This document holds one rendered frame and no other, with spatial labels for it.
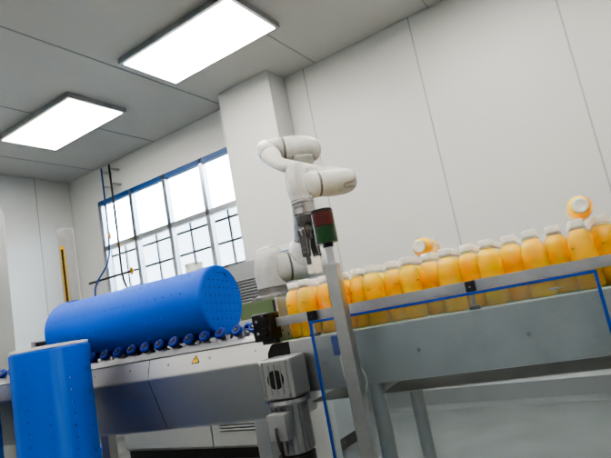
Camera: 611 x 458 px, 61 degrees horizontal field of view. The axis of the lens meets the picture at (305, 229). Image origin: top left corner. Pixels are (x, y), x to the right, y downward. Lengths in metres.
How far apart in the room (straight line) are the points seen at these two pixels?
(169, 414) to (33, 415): 0.48
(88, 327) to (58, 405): 0.40
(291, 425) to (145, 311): 0.85
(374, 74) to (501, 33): 1.14
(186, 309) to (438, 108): 3.28
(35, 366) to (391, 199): 3.41
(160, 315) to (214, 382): 0.34
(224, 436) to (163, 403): 2.17
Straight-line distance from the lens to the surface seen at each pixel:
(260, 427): 2.74
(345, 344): 1.47
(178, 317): 2.08
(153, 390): 2.21
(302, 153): 2.56
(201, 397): 2.09
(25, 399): 2.19
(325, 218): 1.48
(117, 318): 2.28
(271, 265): 2.67
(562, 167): 4.43
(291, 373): 1.58
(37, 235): 7.63
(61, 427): 2.16
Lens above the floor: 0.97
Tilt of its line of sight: 9 degrees up
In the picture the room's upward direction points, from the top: 11 degrees counter-clockwise
